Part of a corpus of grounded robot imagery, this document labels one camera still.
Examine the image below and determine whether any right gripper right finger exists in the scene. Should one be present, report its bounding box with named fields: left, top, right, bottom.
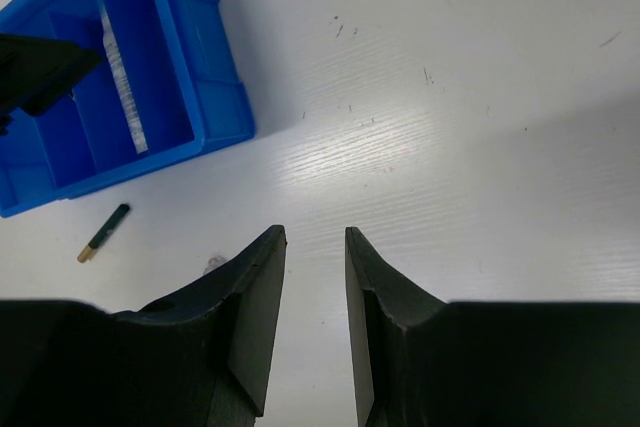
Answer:
left=345, top=227, right=639, bottom=426

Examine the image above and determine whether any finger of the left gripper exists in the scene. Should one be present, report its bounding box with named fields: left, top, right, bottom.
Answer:
left=1, top=34, right=104, bottom=119

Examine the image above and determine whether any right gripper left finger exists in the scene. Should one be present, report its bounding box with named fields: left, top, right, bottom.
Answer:
left=1, top=225, right=287, bottom=426

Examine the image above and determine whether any clear white lotion bottle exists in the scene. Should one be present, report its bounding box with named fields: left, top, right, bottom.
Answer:
left=100, top=2, right=148, bottom=155

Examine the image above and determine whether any blue plastic organizer tray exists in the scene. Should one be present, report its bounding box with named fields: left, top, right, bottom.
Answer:
left=1, top=0, right=256, bottom=218

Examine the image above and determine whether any green gold makeup pen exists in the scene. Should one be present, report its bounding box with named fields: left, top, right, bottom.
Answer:
left=77, top=203, right=131, bottom=263

